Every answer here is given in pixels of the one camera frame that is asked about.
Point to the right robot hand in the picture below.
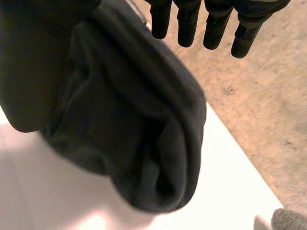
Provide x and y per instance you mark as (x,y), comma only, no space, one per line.
(28,60)

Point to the dark blue cloth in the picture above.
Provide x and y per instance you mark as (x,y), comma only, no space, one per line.
(124,115)

